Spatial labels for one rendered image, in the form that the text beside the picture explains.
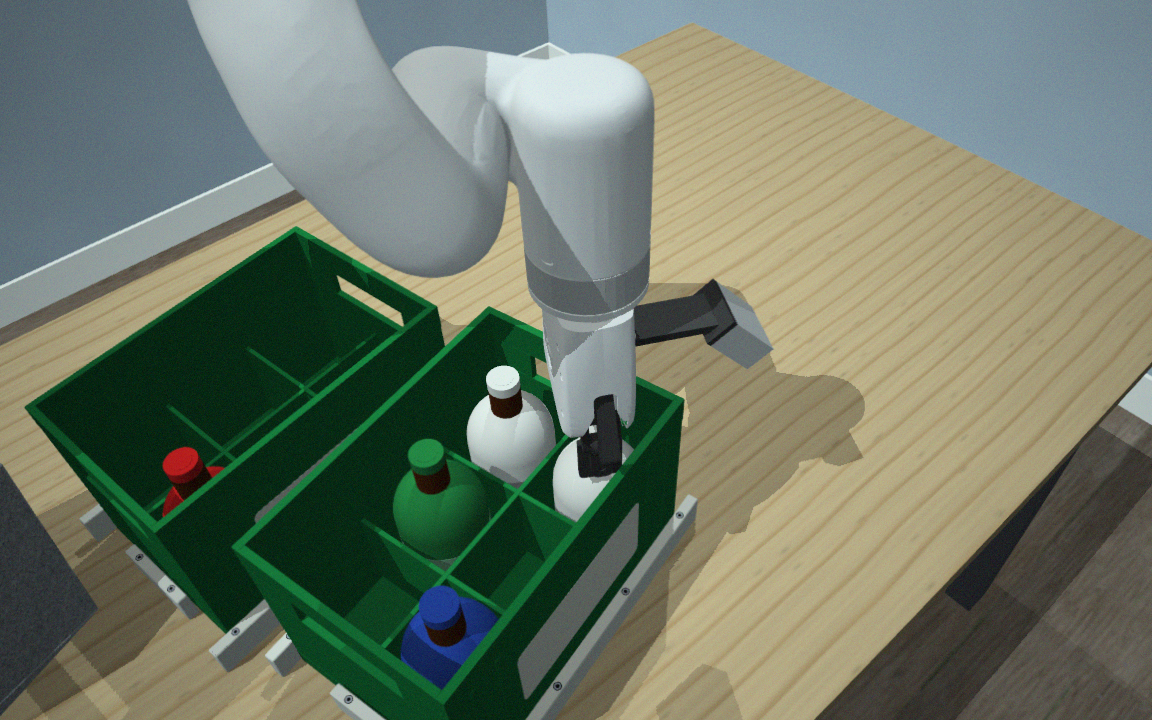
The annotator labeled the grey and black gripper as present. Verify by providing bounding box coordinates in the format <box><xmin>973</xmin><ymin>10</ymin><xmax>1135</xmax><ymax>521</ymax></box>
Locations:
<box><xmin>528</xmin><ymin>280</ymin><xmax>649</xmax><ymax>478</ymax></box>

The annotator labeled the green plastic bottle crate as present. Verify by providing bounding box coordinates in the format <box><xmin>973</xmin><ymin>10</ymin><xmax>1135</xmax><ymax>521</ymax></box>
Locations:
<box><xmin>232</xmin><ymin>306</ymin><xmax>685</xmax><ymax>720</ymax></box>
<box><xmin>24</xmin><ymin>226</ymin><xmax>445</xmax><ymax>634</ymax></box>

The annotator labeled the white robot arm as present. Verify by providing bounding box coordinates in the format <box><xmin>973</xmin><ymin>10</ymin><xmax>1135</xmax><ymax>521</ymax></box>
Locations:
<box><xmin>187</xmin><ymin>0</ymin><xmax>774</xmax><ymax>369</ymax></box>

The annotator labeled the blue bottle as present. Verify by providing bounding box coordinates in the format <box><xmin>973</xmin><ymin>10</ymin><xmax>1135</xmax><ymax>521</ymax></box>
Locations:
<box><xmin>400</xmin><ymin>586</ymin><xmax>499</xmax><ymax>690</ymax></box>

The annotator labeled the white bottle with grey band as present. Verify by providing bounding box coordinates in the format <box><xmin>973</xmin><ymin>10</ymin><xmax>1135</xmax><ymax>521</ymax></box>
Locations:
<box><xmin>553</xmin><ymin>438</ymin><xmax>634</xmax><ymax>522</ymax></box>

